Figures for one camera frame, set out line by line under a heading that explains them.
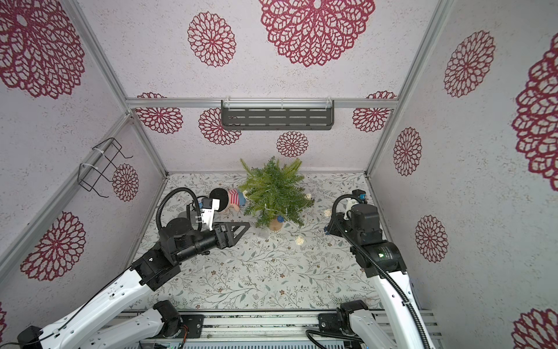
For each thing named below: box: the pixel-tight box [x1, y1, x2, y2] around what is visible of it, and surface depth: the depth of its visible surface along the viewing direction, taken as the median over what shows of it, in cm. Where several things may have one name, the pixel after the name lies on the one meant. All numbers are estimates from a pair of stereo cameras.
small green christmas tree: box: [238, 155, 315, 231], surface depth 77 cm
